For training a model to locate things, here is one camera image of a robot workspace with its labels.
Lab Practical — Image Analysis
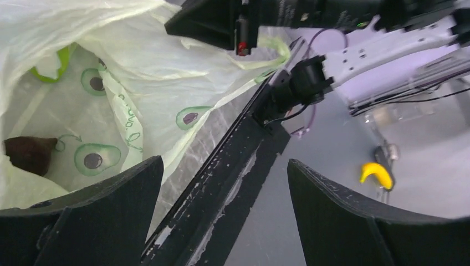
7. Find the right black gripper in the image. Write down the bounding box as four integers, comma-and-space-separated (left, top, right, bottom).
165, 0, 456, 56

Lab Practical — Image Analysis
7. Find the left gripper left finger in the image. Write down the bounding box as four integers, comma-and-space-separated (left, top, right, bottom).
1, 156, 164, 265

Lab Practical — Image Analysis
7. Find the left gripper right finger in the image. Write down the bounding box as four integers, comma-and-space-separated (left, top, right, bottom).
287, 159, 469, 265

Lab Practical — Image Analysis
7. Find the dark red fake fruit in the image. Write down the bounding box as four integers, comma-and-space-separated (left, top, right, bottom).
3, 136, 58, 177

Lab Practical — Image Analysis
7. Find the green avocado print plastic bag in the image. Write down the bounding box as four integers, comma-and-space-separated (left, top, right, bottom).
1, 1, 291, 209

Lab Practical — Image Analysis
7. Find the green fake fruit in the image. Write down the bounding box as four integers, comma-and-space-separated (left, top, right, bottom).
30, 43, 77, 83

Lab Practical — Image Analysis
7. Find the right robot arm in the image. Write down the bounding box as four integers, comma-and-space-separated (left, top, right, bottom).
165, 0, 469, 126

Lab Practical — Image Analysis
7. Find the yellow banana toy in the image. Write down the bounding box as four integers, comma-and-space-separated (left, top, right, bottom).
360, 162, 395, 191

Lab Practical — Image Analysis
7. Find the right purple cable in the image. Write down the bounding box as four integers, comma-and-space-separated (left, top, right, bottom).
290, 27, 349, 139

